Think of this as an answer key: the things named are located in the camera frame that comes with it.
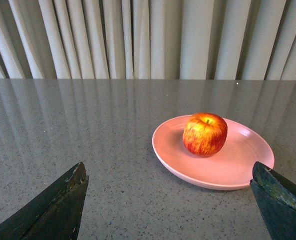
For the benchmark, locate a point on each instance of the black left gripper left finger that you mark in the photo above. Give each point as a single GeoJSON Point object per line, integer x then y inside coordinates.
{"type": "Point", "coordinates": [53, 214]}

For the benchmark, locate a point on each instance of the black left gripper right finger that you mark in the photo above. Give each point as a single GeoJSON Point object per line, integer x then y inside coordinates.
{"type": "Point", "coordinates": [276, 198]}

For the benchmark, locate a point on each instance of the pink plate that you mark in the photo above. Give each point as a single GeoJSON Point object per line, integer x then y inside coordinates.
{"type": "Point", "coordinates": [229, 169]}

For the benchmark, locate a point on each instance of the red yellow apple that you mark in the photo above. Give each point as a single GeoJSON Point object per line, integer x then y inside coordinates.
{"type": "Point", "coordinates": [205, 134]}

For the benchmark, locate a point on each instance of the white pleated curtain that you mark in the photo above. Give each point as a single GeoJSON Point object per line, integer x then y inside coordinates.
{"type": "Point", "coordinates": [148, 39]}

